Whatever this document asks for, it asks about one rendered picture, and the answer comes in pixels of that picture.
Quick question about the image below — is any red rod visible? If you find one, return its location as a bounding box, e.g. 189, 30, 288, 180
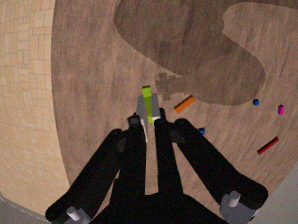
257, 136, 279, 155

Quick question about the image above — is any lime green rod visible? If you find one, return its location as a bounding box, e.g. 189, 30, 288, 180
142, 85, 153, 123

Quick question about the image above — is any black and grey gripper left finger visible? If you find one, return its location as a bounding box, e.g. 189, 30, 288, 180
45, 95, 148, 224

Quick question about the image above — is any magenta rod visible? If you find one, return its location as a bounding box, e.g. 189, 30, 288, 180
278, 105, 284, 115

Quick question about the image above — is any orange rod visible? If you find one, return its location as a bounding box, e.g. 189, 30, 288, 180
174, 95, 196, 113

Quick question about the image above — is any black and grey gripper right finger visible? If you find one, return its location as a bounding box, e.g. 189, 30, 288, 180
151, 93, 268, 224

